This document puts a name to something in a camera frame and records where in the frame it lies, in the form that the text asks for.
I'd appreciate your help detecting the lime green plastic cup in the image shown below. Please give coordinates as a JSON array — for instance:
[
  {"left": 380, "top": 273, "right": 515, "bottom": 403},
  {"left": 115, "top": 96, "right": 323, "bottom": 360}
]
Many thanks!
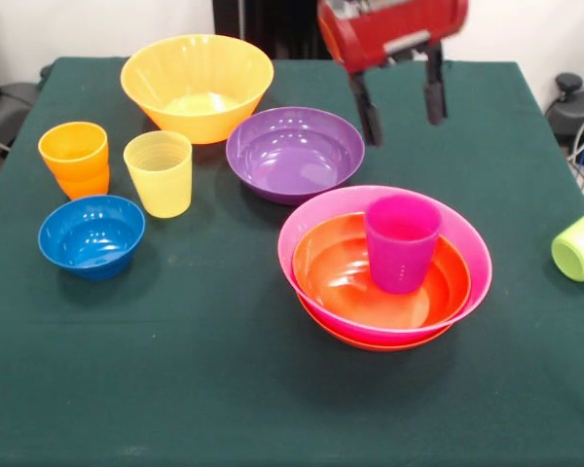
[{"left": 551, "top": 203, "right": 584, "bottom": 284}]

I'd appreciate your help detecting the large orange plastic bowl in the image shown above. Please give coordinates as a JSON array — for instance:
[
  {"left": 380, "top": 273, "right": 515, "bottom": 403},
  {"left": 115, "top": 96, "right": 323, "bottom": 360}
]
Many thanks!
[{"left": 120, "top": 33, "right": 275, "bottom": 146}]

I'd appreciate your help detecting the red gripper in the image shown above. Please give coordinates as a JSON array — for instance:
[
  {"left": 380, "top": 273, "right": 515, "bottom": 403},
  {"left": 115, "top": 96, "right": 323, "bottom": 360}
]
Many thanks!
[{"left": 316, "top": 0, "right": 470, "bottom": 148}]

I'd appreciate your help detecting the dark green table cloth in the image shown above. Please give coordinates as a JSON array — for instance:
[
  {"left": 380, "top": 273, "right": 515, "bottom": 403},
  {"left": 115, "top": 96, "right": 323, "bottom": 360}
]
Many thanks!
[{"left": 0, "top": 56, "right": 584, "bottom": 467}]

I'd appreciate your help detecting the large pink plastic bowl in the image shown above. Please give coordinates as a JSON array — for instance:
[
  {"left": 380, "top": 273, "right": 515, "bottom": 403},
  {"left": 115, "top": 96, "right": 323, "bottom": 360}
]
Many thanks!
[{"left": 276, "top": 184, "right": 494, "bottom": 347}]

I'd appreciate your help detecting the yellow plastic cup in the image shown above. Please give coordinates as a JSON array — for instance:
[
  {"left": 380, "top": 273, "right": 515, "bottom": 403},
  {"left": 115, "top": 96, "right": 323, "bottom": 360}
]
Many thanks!
[{"left": 123, "top": 129, "right": 194, "bottom": 220}]

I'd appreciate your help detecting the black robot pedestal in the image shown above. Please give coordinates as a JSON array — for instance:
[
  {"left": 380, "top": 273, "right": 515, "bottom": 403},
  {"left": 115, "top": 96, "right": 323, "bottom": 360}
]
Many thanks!
[{"left": 212, "top": 0, "right": 340, "bottom": 62}]

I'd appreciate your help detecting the purple plastic cup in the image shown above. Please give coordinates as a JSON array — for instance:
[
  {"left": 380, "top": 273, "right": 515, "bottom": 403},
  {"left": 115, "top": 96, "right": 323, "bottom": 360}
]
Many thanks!
[{"left": 363, "top": 195, "right": 443, "bottom": 296}]

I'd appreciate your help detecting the orange plastic cup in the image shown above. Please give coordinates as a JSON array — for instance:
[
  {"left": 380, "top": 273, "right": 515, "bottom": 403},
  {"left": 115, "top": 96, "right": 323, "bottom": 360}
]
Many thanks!
[
  {"left": 53, "top": 163, "right": 111, "bottom": 201},
  {"left": 37, "top": 121, "right": 110, "bottom": 182}
]

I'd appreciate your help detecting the red plastic bowl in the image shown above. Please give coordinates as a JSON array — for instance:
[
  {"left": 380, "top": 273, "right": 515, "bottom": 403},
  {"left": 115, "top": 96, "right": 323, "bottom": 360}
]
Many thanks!
[
  {"left": 291, "top": 212, "right": 472, "bottom": 330},
  {"left": 297, "top": 294, "right": 455, "bottom": 352}
]

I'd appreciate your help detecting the small blue plastic bowl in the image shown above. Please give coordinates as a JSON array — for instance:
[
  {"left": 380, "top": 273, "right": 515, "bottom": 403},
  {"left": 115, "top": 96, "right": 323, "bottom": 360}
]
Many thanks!
[{"left": 37, "top": 194, "right": 147, "bottom": 281}]

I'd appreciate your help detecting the purple plastic bowl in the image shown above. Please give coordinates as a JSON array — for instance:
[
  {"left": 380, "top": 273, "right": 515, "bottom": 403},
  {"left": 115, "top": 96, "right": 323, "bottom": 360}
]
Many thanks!
[{"left": 225, "top": 106, "right": 366, "bottom": 206}]

